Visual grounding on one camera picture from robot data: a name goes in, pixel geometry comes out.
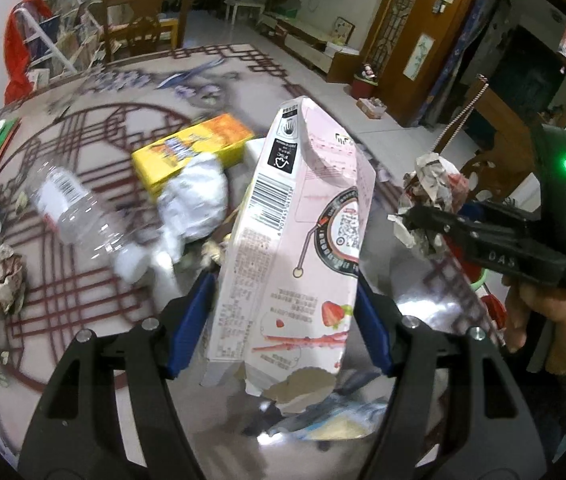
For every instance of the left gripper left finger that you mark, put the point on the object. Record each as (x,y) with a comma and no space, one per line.
(74,432)

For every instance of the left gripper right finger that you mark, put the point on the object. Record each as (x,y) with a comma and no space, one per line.
(489,432)

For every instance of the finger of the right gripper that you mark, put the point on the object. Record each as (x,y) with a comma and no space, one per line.
(498,214)
(438,229)

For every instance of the printed newspaper ball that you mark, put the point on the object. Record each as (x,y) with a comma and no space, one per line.
(437,183)

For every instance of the pink strawberry milk carton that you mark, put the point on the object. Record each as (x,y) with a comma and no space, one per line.
(287,286)

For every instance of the person's right hand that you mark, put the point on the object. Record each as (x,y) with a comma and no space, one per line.
(535,329)

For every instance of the wooden chair near right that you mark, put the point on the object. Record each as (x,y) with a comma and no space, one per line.
(505,154)

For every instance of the torn blue foil wrapper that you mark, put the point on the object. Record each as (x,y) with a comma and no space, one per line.
(337,418)

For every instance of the small cardboard floor box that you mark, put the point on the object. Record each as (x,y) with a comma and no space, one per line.
(372,108)

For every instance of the white blue milk carton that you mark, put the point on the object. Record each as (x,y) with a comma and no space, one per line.
(253,150)

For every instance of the clear plastic water bottle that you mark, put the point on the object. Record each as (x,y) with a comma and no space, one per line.
(85,221)

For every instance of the low tv cabinet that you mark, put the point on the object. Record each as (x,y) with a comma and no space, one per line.
(314,48)

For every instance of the yellow orange snack box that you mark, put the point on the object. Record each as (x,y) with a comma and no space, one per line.
(223,136)

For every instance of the crumpled white paper ball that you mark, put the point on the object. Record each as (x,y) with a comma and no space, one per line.
(192,204)

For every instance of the red cloth bag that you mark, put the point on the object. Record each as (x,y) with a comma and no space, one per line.
(16,59)

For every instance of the wooden dining chair far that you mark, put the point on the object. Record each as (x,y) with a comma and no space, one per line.
(142,33)

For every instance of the white magazine rack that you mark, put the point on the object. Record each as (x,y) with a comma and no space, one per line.
(65,43)

